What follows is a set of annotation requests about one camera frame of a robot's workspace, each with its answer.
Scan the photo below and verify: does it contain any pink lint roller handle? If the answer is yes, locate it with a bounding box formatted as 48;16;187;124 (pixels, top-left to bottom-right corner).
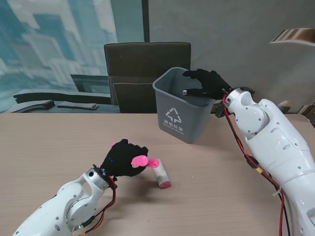
110;142;161;169

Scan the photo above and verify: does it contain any black strap buckle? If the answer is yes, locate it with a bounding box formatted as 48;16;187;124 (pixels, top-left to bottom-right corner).
36;99;55;109

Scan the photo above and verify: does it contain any flat black strap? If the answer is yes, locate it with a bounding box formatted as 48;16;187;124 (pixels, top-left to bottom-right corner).
57;103;100;110

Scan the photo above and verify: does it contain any red and black cable bundle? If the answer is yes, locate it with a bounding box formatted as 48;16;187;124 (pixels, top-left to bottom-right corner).
222;94;290;236
80;176;118;234

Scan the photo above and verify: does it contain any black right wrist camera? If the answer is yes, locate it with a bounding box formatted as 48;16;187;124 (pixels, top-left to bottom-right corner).
213;103;226;119

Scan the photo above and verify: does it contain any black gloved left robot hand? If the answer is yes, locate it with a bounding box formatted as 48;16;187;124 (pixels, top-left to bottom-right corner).
102;139;149;178

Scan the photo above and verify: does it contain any dark brown office chair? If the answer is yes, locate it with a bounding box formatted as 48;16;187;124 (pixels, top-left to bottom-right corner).
103;42;192;114

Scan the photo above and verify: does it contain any white lint roll refill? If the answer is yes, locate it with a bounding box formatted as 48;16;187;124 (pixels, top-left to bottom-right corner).
153;159;171;189

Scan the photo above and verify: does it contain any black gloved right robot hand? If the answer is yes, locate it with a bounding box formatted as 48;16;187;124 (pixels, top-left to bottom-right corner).
182;69;232;100

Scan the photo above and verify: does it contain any grey plastic waste bin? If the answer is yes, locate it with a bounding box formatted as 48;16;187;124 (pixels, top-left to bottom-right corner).
152;66;223;145

